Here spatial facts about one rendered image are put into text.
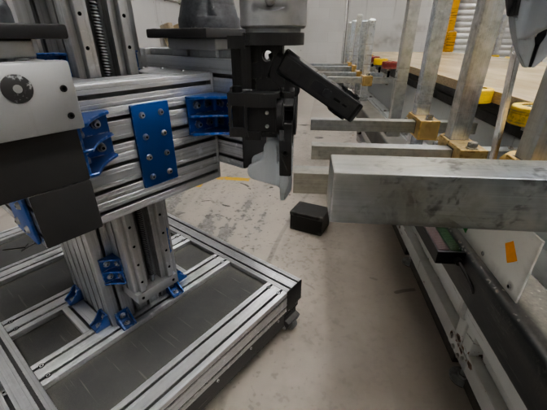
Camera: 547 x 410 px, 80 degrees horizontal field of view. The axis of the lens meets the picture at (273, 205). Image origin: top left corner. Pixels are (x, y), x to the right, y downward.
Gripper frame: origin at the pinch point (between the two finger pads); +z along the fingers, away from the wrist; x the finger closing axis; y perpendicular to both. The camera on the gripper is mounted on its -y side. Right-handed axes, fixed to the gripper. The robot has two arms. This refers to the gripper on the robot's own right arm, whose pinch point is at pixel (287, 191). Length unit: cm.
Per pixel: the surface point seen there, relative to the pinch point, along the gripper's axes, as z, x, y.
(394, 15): -59, -784, -181
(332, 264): 83, -93, -19
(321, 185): -1.7, 1.5, -4.6
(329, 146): 0.5, -23.5, -7.1
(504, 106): -11.6, -2.8, -27.0
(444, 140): -0.1, -28.5, -31.3
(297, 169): -3.4, 0.2, -1.2
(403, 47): -16, -78, -32
